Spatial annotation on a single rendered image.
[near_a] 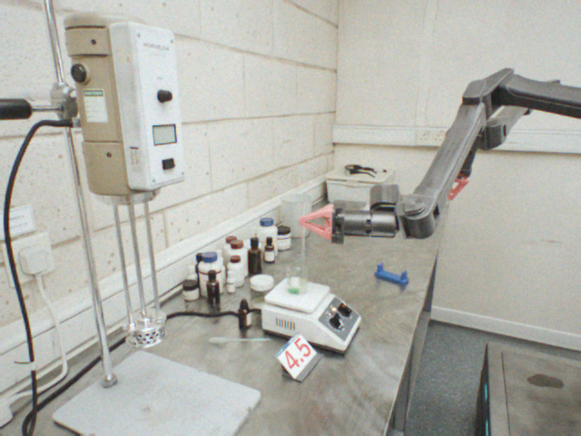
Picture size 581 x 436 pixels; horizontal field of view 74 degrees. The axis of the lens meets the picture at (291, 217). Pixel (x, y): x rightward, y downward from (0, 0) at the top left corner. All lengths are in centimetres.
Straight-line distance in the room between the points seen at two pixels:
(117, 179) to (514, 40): 198
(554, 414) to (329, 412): 91
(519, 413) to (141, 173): 127
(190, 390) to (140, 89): 52
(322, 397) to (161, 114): 55
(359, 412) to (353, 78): 189
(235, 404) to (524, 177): 187
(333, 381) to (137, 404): 35
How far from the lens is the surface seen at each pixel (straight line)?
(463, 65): 224
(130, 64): 53
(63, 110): 67
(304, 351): 84
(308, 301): 88
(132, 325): 67
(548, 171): 228
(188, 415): 74
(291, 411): 74
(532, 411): 150
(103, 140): 56
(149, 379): 83
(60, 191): 92
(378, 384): 81
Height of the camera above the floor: 126
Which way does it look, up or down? 17 degrees down
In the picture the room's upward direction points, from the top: straight up
